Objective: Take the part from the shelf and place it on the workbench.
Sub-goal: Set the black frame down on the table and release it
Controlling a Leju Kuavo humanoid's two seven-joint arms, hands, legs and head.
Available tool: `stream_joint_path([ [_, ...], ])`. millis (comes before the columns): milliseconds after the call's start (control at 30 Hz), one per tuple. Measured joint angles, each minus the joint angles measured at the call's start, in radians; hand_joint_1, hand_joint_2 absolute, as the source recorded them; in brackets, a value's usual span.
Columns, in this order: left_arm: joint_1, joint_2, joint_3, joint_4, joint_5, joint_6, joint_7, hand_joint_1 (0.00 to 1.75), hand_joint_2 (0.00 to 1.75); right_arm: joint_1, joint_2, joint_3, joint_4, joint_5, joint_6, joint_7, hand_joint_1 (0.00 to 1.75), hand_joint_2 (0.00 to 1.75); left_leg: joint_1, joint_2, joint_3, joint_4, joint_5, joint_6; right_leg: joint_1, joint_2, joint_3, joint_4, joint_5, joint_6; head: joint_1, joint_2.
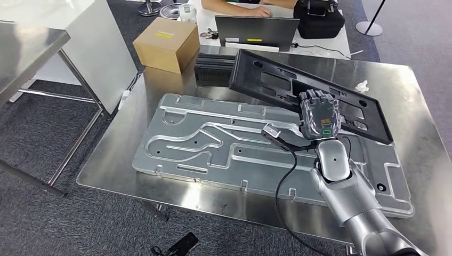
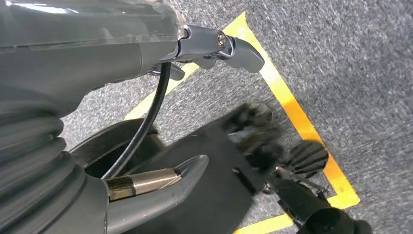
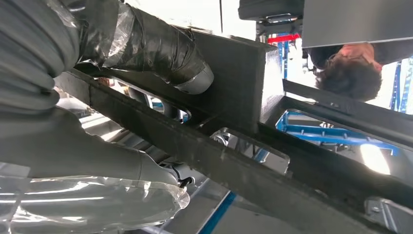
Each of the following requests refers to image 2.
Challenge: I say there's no black robot wheeled base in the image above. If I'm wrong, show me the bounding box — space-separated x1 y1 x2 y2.
69 103 373 234

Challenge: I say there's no yellow floor tape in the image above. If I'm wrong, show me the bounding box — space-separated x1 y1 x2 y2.
124 11 361 234

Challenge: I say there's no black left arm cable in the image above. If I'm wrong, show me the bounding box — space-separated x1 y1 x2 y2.
101 62 171 180

